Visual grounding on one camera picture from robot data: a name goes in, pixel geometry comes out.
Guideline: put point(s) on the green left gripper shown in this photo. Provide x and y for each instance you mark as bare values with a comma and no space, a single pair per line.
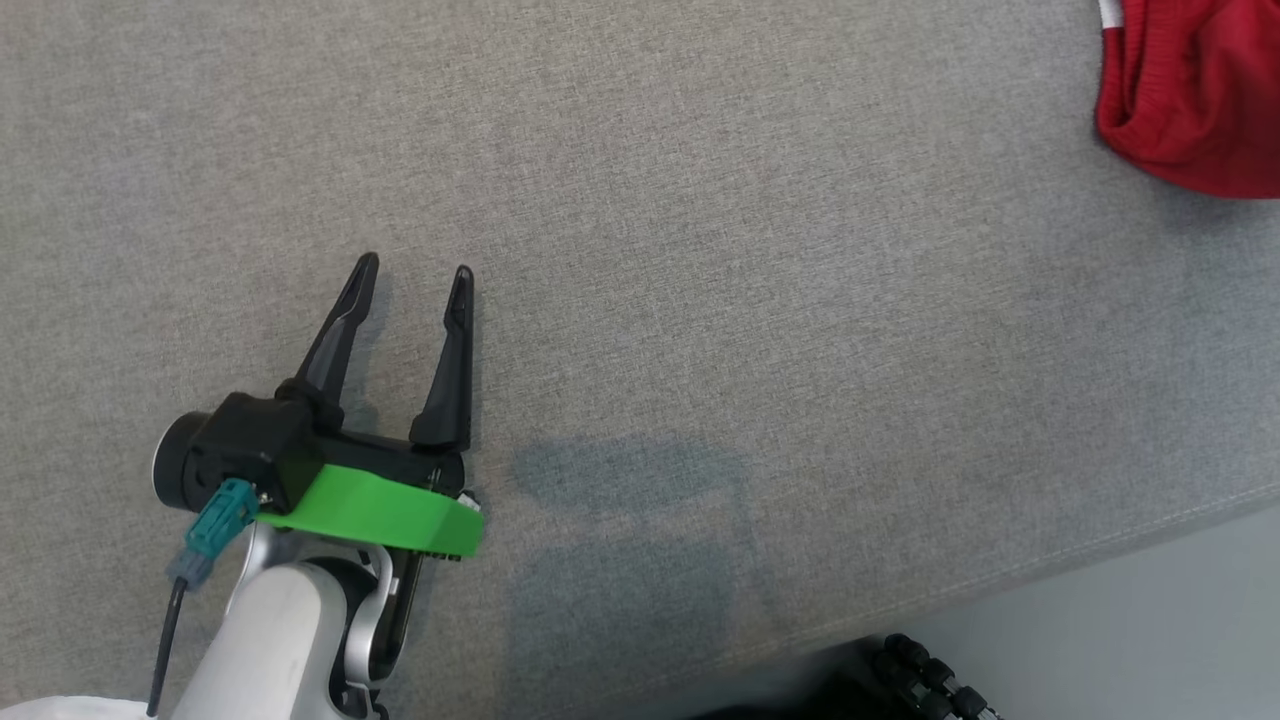
380,510

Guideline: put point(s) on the teal left camera connector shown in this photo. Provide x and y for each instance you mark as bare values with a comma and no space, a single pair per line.
215,525

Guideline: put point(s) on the red white shorts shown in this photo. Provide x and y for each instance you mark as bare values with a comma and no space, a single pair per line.
1200,100

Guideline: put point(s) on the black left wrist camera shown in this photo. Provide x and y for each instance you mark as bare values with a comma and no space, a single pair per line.
255,440

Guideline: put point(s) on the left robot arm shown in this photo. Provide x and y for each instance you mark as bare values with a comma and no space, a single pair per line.
280,640

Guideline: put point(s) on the white tape tag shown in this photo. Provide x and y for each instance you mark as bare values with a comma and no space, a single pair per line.
60,710

